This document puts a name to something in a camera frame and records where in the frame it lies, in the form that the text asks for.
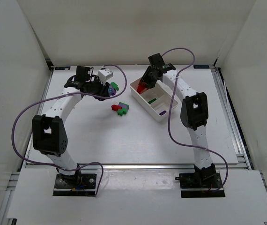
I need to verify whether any green lego plate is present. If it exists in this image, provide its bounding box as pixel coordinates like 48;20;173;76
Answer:
148;98;157;104

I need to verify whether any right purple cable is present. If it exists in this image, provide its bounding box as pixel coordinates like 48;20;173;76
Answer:
161;48;229;193

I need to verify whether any purple paw print lego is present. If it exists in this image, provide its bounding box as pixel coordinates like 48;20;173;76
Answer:
108;86;117;96

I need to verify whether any green square lego brick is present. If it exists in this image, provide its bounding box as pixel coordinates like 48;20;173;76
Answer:
110;82;119;91

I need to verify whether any white three-compartment tray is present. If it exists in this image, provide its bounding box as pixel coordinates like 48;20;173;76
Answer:
130;79;171;122

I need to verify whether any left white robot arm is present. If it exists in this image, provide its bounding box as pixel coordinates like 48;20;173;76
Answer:
32;66;113;176

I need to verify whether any blue label sticker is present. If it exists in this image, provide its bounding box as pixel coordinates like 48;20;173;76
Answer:
54;66;71;70

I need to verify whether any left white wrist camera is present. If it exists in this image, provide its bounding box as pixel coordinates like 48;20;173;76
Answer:
97;68;113;84

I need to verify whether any purple cable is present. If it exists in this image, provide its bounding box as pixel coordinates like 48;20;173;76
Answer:
11;64;128;196
161;48;229;193

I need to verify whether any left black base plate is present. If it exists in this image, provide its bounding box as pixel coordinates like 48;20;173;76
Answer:
53;173;97;197

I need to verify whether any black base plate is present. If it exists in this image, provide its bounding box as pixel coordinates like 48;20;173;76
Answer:
175;173;225;198
53;173;97;197

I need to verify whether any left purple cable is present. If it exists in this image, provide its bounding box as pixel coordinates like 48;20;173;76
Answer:
11;64;128;196

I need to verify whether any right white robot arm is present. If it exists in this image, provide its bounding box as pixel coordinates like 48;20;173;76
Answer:
136;53;216;180

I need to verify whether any red rounded lego brick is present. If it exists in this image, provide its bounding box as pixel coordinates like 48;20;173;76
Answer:
136;86;148;94

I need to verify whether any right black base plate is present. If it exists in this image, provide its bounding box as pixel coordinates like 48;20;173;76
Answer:
175;173;225;198

